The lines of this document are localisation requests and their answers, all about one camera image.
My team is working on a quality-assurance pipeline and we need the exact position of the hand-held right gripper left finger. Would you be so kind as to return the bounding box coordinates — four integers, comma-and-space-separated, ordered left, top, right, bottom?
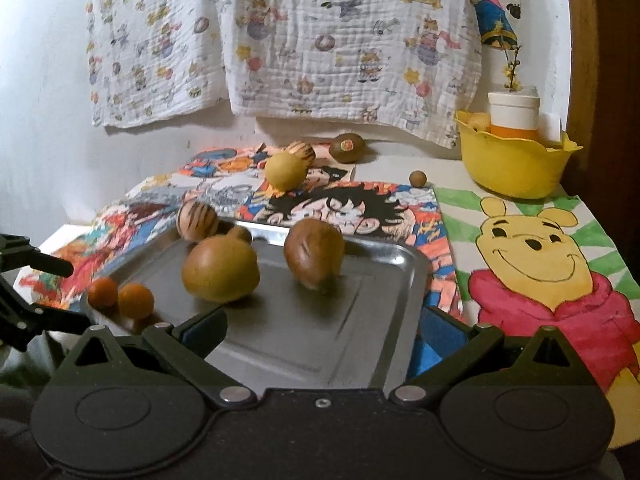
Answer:
62, 306, 258, 408

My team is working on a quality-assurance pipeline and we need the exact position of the striped round fruit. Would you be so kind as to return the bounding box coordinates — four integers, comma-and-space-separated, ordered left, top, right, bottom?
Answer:
285, 140, 316, 166
176, 200, 219, 242

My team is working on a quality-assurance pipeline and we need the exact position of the small orange tangerine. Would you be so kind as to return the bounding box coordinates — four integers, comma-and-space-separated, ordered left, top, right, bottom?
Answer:
117, 282, 156, 319
87, 277, 120, 310

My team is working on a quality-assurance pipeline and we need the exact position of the dark avocado with sticker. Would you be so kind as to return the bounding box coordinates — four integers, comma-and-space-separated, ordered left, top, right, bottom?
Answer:
328, 133, 367, 164

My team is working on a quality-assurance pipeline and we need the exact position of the brown oval fruit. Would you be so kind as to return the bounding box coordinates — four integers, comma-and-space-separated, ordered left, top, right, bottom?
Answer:
283, 218, 346, 291

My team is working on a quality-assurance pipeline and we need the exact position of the colourful cartoon table cover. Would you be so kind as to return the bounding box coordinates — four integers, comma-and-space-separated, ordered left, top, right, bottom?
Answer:
20, 174, 266, 312

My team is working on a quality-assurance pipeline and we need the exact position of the green-brown pear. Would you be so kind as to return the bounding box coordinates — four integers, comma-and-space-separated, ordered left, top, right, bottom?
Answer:
181, 235, 261, 303

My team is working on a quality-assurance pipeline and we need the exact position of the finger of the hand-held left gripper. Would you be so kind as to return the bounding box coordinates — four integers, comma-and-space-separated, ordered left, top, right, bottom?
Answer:
0, 279, 96, 352
0, 233, 76, 279

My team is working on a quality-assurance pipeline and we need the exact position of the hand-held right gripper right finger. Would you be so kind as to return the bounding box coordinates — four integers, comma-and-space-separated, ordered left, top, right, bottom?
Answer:
390, 306, 583, 408

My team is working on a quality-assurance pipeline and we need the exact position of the printed blanket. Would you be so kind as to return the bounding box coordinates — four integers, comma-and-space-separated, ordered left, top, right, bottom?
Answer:
85, 0, 483, 150

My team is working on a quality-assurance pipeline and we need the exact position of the wooden headboard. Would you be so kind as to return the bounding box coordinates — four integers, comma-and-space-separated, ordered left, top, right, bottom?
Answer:
564, 0, 640, 201

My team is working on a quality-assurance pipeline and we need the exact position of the dry flower twig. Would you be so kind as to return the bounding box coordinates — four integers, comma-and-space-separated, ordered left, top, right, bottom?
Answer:
501, 45, 524, 94

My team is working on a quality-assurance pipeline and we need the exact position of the white and orange jar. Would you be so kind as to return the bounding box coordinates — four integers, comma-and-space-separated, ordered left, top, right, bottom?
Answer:
487, 91, 541, 141

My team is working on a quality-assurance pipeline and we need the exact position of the yellow plastic bowl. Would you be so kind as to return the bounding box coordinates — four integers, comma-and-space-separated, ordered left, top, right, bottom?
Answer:
454, 110, 583, 200

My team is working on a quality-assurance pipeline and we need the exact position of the yellow round fruit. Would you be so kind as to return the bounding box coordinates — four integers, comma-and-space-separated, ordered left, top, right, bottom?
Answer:
264, 152, 308, 192

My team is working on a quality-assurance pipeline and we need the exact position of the yellow bear drawing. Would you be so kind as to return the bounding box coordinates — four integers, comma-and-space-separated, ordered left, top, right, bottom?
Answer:
432, 182, 640, 453

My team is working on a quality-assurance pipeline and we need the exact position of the metal tray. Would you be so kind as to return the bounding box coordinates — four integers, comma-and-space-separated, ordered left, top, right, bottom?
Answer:
80, 217, 428, 391

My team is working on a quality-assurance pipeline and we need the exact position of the wall poster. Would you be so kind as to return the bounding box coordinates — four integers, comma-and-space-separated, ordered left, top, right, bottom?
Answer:
465, 0, 522, 51

